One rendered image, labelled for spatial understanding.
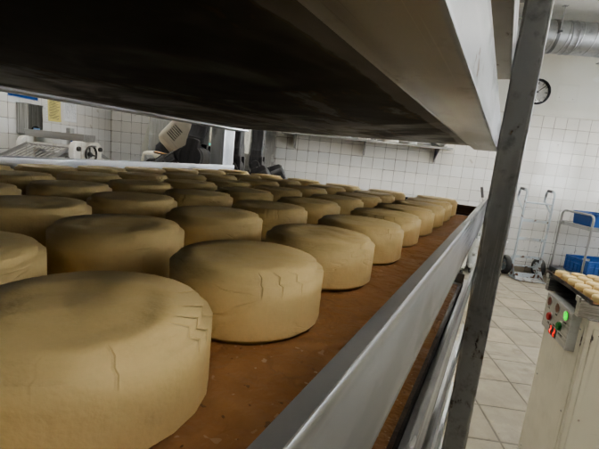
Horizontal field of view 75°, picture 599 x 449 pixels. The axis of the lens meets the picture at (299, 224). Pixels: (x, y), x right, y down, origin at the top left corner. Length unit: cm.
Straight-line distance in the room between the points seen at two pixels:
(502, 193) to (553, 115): 565
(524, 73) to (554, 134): 563
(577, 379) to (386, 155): 426
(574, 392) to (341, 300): 160
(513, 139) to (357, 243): 40
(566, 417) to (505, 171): 132
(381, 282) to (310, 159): 533
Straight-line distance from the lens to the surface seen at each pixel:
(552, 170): 619
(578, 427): 180
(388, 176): 554
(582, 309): 163
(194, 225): 19
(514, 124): 55
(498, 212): 55
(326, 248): 16
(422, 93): 18
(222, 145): 70
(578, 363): 169
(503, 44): 44
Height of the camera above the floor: 128
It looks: 10 degrees down
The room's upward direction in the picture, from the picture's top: 6 degrees clockwise
